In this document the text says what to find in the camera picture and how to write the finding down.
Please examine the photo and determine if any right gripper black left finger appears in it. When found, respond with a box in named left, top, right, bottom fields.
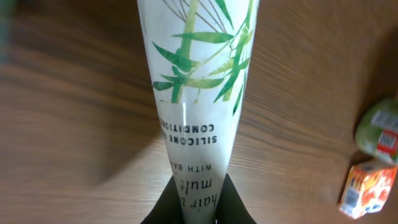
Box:
left=141, top=176, right=184, bottom=224

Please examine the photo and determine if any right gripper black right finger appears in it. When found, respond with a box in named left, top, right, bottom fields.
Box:
left=216, top=174, right=256, bottom=224

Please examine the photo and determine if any white bamboo print tube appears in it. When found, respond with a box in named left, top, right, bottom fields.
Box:
left=137, top=0, right=259, bottom=223

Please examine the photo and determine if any green lid jar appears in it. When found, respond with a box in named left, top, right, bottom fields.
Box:
left=354, top=98, right=397, bottom=166

